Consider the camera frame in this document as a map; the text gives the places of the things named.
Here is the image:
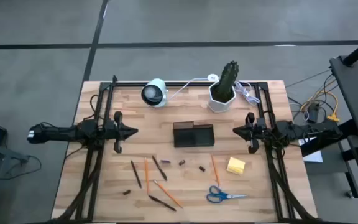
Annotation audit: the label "green cactus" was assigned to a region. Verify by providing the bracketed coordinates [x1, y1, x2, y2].
[217, 60, 240, 102]

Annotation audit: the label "grey metal side table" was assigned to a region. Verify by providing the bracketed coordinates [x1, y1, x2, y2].
[0, 139, 30, 224]

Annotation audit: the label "yellow floor cable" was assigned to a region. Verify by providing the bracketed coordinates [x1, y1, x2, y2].
[299, 89, 341, 123]

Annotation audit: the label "black desk support beam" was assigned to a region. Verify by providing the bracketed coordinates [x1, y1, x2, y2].
[299, 119, 358, 158]

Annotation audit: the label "black pen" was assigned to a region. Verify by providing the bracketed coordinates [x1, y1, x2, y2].
[148, 194, 178, 213]
[151, 154, 168, 182]
[130, 159, 143, 189]

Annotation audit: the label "white lamp cable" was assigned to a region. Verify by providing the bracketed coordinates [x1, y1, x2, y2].
[165, 77, 261, 107]

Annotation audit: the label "white paper sheet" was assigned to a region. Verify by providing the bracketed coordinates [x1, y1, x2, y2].
[298, 136, 324, 164]

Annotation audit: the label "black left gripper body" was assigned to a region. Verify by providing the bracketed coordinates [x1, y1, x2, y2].
[103, 111, 127, 154]

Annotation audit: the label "black mesh desk organizer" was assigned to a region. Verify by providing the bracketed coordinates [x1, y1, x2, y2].
[172, 121, 216, 148]

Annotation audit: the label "white hexagonal plant pot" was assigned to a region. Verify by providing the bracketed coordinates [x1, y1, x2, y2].
[207, 80, 237, 114]

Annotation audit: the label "black power adapter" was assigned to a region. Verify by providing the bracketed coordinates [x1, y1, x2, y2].
[308, 101, 322, 124]

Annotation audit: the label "blue-handled scissors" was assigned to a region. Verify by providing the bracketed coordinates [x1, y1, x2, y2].
[206, 185, 248, 204]

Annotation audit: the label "black aluminium table frame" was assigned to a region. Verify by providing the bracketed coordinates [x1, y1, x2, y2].
[50, 74, 323, 224]

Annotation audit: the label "white security camera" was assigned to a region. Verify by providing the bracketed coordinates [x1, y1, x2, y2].
[140, 78, 169, 108]

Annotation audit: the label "yellow sticky note pad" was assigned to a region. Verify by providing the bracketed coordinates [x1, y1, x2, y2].
[226, 156, 246, 176]

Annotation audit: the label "orange pencil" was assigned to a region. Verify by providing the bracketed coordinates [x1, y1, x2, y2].
[144, 157, 150, 195]
[153, 179, 184, 209]
[210, 154, 221, 189]

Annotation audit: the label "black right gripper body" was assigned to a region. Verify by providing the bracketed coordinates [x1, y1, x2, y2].
[246, 111, 269, 154]

